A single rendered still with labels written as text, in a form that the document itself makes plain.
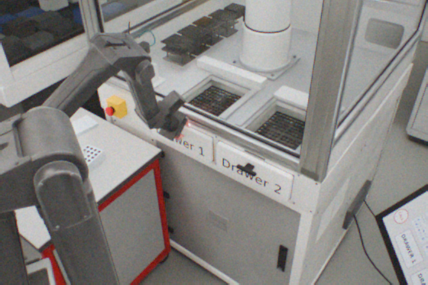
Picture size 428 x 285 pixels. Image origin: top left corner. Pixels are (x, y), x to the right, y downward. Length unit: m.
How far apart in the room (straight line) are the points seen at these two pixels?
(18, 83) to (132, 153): 0.64
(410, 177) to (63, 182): 2.61
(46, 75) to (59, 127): 1.68
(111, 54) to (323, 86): 0.54
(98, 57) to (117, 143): 0.91
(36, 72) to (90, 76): 1.20
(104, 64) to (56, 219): 0.50
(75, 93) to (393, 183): 2.23
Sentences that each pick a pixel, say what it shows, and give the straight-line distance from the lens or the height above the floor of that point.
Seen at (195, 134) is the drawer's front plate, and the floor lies 0.92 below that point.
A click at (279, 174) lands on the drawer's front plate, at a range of 1.35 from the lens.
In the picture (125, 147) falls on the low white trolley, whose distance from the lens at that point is 1.72.
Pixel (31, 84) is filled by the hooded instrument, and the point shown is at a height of 0.86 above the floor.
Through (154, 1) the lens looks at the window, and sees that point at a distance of 1.38.
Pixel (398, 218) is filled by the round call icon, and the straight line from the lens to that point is 1.19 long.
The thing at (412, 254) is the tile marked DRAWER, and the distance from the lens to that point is 1.14.
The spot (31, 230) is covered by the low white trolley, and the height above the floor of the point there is 0.76.
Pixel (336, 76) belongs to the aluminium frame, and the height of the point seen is 1.31.
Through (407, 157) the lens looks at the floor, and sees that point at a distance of 3.01.
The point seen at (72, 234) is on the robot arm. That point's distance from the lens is 0.48.
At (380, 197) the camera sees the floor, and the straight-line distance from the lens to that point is 2.68.
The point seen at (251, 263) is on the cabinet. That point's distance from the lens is 1.86.
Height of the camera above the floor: 1.86
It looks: 39 degrees down
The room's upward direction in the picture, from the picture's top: 1 degrees counter-clockwise
